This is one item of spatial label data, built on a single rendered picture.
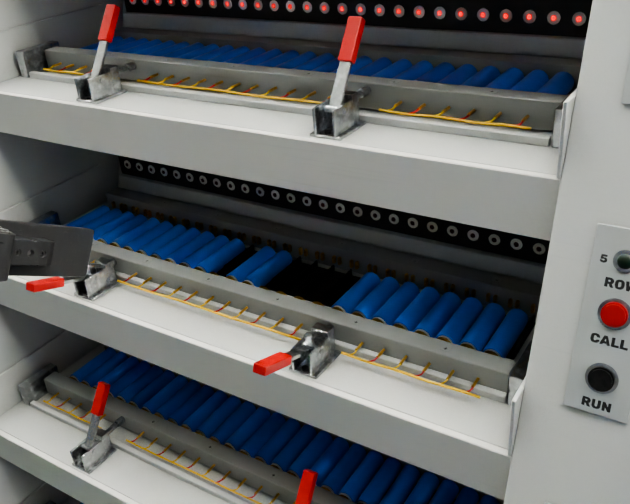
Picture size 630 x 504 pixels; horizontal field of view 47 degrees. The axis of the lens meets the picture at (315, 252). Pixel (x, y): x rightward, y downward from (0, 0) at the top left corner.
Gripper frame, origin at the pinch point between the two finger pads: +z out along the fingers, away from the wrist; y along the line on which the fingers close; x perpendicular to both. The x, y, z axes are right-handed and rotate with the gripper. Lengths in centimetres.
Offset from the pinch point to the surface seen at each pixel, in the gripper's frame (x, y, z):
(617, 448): -5.6, 36.7, 19.9
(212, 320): -6.8, 0.2, 23.7
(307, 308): -3.4, 9.4, 24.9
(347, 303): -2.4, 11.7, 27.7
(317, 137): 10.8, 11.6, 17.2
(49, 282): -6.5, -13.8, 16.2
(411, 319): -2.3, 17.9, 28.0
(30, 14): 19.8, -30.3, 21.2
